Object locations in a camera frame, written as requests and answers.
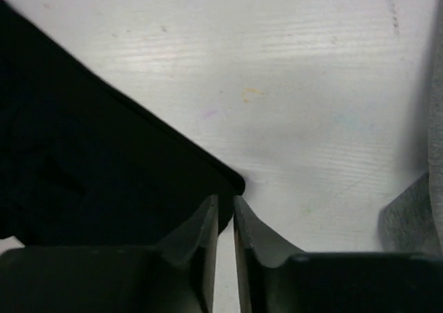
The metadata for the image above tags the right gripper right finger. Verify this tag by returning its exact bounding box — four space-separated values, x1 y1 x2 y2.
233 197 442 313

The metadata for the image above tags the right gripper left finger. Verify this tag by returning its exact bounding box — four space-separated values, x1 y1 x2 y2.
1 196 218 312

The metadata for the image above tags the black underwear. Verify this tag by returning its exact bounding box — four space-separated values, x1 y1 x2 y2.
1 2 245 245

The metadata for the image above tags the grey and cream underwear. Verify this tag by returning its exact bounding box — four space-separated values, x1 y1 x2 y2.
377 0 442 256

